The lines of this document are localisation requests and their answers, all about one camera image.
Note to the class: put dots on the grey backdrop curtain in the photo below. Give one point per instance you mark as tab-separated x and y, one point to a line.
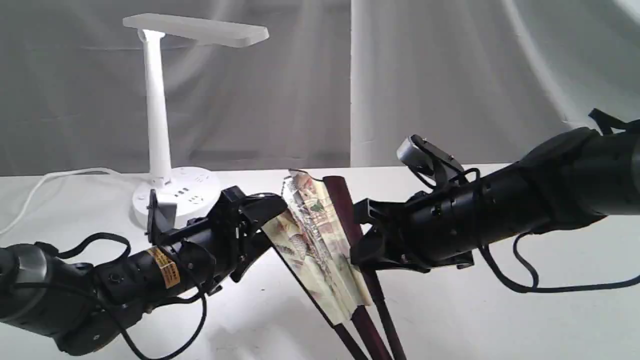
339	83

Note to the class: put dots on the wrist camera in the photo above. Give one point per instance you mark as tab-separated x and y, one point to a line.
161	217
435	168

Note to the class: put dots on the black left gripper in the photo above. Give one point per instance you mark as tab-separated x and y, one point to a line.
225	243

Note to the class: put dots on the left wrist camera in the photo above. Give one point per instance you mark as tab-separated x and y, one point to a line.
161	217

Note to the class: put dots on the white desk lamp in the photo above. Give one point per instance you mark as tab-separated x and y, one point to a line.
190	191

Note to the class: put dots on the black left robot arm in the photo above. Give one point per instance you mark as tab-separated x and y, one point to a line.
86	297

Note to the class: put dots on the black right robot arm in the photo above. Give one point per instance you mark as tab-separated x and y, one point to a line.
569	182

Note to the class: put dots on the painted paper folding fan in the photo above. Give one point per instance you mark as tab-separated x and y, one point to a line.
313	237

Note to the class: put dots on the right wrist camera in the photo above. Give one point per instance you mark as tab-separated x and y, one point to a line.
435	168

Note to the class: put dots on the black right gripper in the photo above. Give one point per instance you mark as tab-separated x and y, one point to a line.
439	230

